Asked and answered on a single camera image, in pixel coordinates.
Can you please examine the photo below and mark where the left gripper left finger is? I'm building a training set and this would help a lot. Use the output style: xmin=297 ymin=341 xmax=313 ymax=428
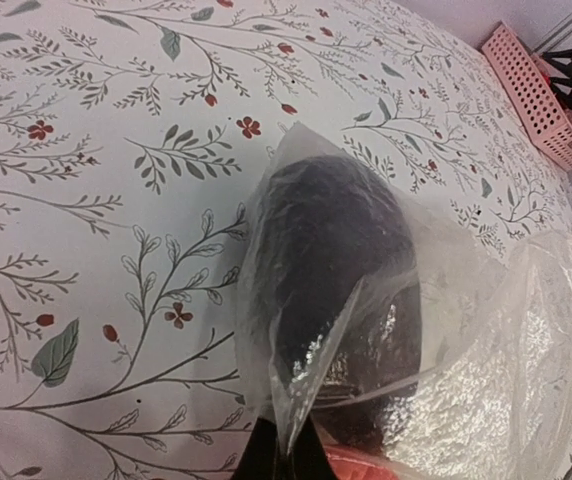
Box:
xmin=233 ymin=418 xmax=284 ymax=480

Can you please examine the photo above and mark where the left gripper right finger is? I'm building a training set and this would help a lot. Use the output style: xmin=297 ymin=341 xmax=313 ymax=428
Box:
xmin=288 ymin=418 xmax=338 ymax=480

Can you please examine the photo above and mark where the red fake apple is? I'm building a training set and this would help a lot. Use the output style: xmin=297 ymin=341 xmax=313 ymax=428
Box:
xmin=324 ymin=445 xmax=399 ymax=480

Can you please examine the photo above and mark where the clear zip top bag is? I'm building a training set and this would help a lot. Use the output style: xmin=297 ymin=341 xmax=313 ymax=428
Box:
xmin=234 ymin=123 xmax=572 ymax=479

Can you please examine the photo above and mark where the dark purple fake eggplant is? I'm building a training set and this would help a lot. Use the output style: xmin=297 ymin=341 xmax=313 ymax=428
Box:
xmin=258 ymin=156 xmax=422 ymax=454

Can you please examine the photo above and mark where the pink plastic basket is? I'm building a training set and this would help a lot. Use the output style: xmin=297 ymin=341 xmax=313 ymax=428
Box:
xmin=481 ymin=22 xmax=572 ymax=171

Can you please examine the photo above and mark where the floral table mat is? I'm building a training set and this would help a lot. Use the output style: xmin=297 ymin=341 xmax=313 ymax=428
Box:
xmin=0 ymin=1 xmax=572 ymax=479

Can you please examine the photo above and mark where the right aluminium frame post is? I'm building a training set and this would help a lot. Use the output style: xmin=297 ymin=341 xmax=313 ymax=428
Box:
xmin=531 ymin=12 xmax=572 ymax=53

